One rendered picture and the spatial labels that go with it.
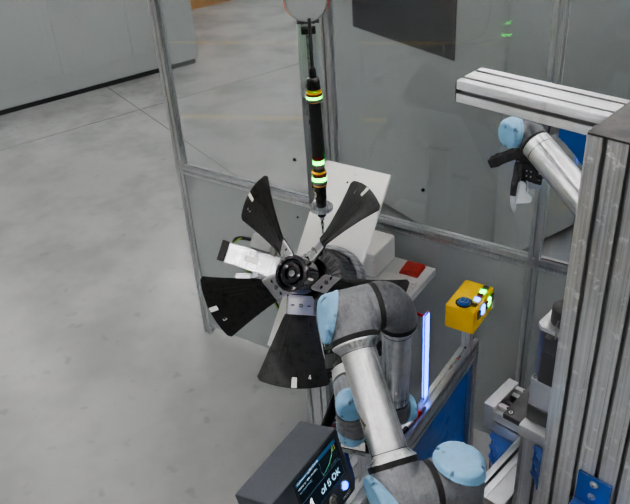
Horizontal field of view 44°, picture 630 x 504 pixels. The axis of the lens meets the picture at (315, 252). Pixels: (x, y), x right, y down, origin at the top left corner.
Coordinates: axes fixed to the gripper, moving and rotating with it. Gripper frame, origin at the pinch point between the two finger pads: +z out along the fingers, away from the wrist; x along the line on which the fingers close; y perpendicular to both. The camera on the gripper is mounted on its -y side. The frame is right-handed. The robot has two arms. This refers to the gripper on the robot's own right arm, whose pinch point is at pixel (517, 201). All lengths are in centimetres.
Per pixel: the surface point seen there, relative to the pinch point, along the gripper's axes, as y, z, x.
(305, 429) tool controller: -18, 24, -85
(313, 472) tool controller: -10, 26, -94
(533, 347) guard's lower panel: -4, 88, 46
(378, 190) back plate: -54, 16, 14
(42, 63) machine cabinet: -528, 110, 240
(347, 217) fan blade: -49, 11, -13
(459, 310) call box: -14.5, 41.6, -3.5
